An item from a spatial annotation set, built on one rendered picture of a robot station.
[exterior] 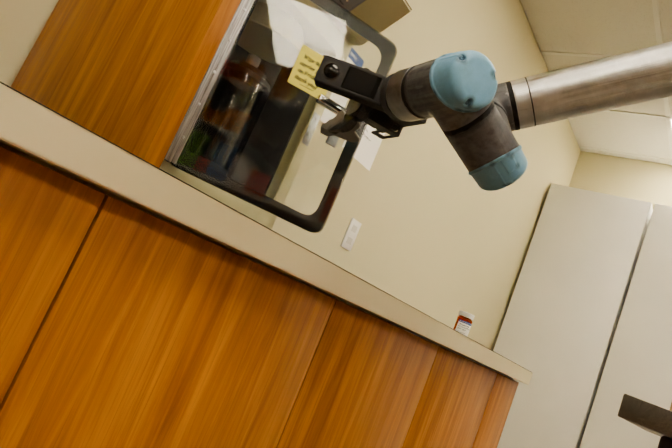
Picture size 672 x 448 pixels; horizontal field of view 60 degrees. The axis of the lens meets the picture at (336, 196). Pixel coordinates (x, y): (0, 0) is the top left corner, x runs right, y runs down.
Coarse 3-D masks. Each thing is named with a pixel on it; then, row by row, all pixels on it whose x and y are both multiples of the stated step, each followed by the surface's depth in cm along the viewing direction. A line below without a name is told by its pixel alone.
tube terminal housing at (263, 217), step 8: (160, 168) 93; (168, 168) 94; (176, 168) 96; (176, 176) 96; (184, 176) 97; (192, 176) 98; (192, 184) 99; (200, 184) 100; (208, 184) 102; (208, 192) 102; (216, 192) 103; (224, 192) 105; (224, 200) 105; (232, 200) 107; (240, 200) 108; (240, 208) 109; (248, 208) 110; (256, 208) 112; (248, 216) 111; (256, 216) 113; (264, 216) 114; (272, 216) 116; (264, 224) 115; (272, 224) 117
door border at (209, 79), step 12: (252, 0) 98; (240, 12) 97; (240, 24) 97; (228, 36) 96; (228, 48) 96; (216, 60) 95; (216, 72) 95; (204, 84) 95; (204, 96) 95; (192, 108) 94; (192, 120) 94; (180, 132) 93; (180, 144) 93; (168, 156) 92
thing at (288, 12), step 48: (288, 0) 101; (240, 48) 97; (288, 48) 101; (336, 48) 106; (384, 48) 110; (240, 96) 97; (288, 96) 101; (336, 96) 106; (192, 144) 94; (240, 144) 98; (288, 144) 102; (336, 144) 106; (240, 192) 98; (288, 192) 102; (336, 192) 106
